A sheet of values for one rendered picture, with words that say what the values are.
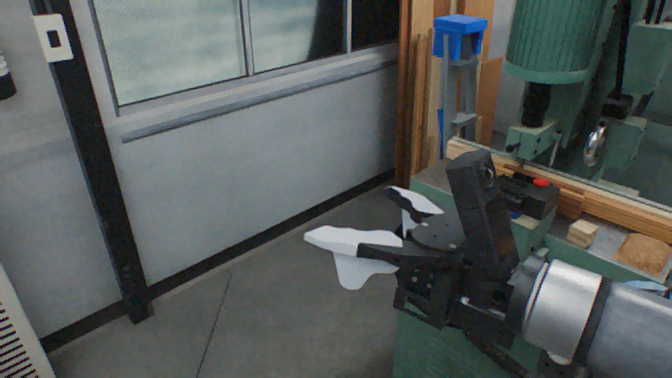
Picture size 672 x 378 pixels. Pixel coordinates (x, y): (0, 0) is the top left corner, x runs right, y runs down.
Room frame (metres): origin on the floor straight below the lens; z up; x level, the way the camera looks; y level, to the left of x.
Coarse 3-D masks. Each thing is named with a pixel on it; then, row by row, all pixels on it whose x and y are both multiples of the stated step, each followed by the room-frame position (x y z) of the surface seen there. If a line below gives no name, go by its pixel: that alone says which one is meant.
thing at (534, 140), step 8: (544, 120) 1.07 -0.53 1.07; (552, 120) 1.07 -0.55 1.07; (512, 128) 1.02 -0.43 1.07; (520, 128) 1.02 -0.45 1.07; (528, 128) 1.02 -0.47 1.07; (536, 128) 1.02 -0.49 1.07; (544, 128) 1.02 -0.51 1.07; (552, 128) 1.05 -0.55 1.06; (512, 136) 1.01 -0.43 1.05; (520, 136) 1.00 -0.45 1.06; (528, 136) 0.99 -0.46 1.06; (536, 136) 0.98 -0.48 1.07; (544, 136) 1.02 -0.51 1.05; (512, 144) 1.01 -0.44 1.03; (528, 144) 0.99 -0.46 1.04; (536, 144) 0.99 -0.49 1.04; (544, 144) 1.03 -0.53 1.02; (504, 152) 1.02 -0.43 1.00; (520, 152) 1.00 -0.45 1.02; (528, 152) 0.98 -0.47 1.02; (536, 152) 0.99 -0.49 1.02; (528, 160) 0.98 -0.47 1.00
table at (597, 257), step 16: (448, 160) 1.18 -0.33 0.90; (416, 176) 1.08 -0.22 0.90; (432, 176) 1.08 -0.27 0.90; (416, 192) 1.06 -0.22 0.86; (432, 192) 1.03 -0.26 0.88; (448, 192) 1.00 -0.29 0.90; (560, 224) 0.86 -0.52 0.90; (608, 224) 0.85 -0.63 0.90; (544, 240) 0.82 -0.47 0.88; (560, 240) 0.80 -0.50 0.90; (608, 240) 0.79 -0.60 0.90; (544, 256) 0.78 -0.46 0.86; (560, 256) 0.79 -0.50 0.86; (576, 256) 0.77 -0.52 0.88; (592, 256) 0.75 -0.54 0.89; (608, 256) 0.74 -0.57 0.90; (608, 272) 0.72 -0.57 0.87; (624, 272) 0.70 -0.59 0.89; (640, 272) 0.69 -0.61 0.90
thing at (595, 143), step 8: (600, 120) 1.04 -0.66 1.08; (608, 120) 1.05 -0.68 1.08; (600, 128) 1.01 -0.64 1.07; (608, 128) 1.04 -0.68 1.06; (592, 136) 1.01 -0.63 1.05; (600, 136) 1.00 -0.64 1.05; (592, 144) 1.00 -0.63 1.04; (600, 144) 1.02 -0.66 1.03; (584, 152) 1.01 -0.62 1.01; (592, 152) 0.99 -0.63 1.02; (584, 160) 1.01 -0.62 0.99; (592, 160) 1.00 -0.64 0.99
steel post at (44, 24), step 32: (32, 0) 1.39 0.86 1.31; (64, 0) 1.44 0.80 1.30; (64, 32) 1.40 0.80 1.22; (64, 64) 1.40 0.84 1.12; (64, 96) 1.39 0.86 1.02; (96, 128) 1.43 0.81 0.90; (96, 160) 1.41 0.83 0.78; (96, 192) 1.39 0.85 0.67; (128, 224) 1.44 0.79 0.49; (128, 256) 1.42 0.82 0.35; (128, 288) 1.40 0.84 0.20
